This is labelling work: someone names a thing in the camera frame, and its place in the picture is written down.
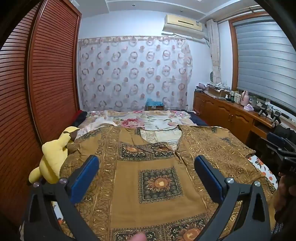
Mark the person's left hand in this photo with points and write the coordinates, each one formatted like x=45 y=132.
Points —
x=138 y=237

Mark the white bottle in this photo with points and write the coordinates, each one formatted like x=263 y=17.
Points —
x=237 y=97

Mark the beige air conditioner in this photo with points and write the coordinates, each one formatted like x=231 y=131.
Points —
x=182 y=22

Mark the orange fruit print sheet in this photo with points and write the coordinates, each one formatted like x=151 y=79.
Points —
x=263 y=169

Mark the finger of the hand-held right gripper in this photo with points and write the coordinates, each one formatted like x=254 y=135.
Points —
x=276 y=138

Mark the floral blanket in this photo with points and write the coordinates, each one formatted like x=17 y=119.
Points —
x=138 y=118

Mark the wooden louvred wardrobe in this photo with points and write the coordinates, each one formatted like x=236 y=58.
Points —
x=53 y=69

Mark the person's right hand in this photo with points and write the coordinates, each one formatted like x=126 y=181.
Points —
x=286 y=192

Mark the circle print sheer curtain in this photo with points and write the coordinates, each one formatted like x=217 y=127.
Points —
x=134 y=74

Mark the pink thermos jug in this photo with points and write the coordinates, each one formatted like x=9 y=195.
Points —
x=245 y=98

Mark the cardboard box with papers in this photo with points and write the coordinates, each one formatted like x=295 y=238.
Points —
x=216 y=91

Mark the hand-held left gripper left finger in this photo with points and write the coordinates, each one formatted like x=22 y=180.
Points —
x=84 y=178

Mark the brown patterned garment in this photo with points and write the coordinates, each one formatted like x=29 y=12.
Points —
x=129 y=173

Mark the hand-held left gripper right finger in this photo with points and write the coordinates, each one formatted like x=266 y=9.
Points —
x=208 y=179

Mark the pale pink cloth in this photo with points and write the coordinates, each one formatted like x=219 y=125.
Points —
x=97 y=127

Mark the wooden cabinet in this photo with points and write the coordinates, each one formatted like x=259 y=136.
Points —
x=222 y=111

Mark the beige patterned side curtain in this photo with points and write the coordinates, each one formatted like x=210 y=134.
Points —
x=214 y=46

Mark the wooden window frame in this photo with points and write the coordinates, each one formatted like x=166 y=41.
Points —
x=233 y=58

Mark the navy blanket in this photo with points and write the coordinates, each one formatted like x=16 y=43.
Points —
x=196 y=118

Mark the blue cloth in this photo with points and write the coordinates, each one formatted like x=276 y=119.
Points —
x=153 y=101

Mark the blue item on box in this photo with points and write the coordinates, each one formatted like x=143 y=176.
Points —
x=155 y=107

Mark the grey window blind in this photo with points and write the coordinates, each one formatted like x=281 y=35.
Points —
x=261 y=58

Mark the yellow plush toy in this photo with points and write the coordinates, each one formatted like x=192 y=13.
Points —
x=53 y=160

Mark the purple pouch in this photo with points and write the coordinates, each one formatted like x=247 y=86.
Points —
x=200 y=87

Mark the black and red cloth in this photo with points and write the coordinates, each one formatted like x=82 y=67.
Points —
x=81 y=118

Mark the pink tissue box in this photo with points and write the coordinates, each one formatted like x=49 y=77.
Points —
x=249 y=108

